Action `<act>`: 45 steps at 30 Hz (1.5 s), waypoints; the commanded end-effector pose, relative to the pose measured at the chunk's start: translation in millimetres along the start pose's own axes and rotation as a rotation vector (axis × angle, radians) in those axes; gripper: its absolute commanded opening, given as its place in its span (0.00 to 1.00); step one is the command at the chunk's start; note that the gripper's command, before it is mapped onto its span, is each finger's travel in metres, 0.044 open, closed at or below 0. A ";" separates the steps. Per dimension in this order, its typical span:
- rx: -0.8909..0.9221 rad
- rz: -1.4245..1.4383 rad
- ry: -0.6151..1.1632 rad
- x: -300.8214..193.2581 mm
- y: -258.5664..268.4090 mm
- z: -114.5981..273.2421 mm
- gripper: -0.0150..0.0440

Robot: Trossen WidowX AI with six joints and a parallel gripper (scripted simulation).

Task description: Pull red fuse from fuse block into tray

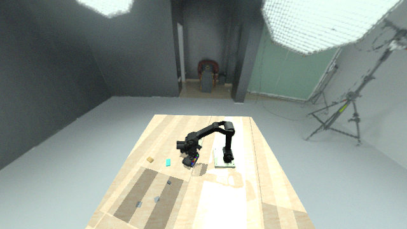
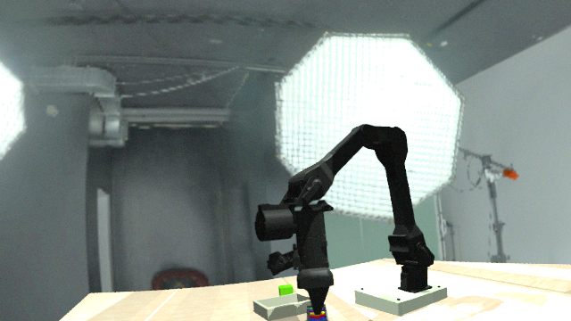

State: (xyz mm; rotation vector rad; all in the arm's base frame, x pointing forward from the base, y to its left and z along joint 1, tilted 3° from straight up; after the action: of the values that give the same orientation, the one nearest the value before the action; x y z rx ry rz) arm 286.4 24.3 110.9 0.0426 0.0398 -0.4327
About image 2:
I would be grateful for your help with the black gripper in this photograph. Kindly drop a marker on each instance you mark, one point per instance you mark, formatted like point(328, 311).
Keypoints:
point(314, 275)

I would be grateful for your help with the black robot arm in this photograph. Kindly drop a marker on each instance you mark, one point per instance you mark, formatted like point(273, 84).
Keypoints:
point(407, 243)

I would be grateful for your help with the green block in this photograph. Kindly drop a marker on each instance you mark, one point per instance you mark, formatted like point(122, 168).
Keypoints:
point(285, 289)

